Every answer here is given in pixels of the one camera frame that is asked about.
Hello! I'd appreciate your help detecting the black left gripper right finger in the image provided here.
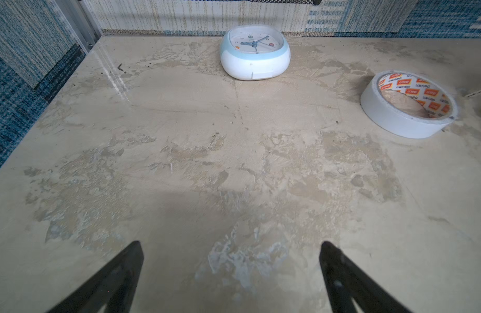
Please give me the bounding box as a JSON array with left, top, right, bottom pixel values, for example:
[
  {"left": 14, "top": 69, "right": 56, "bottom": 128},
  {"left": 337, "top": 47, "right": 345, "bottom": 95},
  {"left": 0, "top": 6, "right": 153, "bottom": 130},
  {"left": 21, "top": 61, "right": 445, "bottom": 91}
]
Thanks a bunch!
[{"left": 319, "top": 241, "right": 410, "bottom": 312}]

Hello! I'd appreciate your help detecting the white and blue alarm clock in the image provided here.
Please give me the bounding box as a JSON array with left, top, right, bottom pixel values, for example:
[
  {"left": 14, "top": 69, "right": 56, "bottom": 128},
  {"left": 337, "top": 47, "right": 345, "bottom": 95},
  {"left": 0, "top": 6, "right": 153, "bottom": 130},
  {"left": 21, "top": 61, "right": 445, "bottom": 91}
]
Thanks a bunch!
[{"left": 220, "top": 25, "right": 291, "bottom": 81}]

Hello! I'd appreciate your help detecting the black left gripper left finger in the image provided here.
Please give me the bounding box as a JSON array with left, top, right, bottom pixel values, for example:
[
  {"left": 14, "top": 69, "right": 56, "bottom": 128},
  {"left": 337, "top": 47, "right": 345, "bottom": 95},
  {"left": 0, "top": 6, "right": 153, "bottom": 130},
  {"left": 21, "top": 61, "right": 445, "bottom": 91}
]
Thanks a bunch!
[{"left": 49, "top": 241, "right": 144, "bottom": 312}]

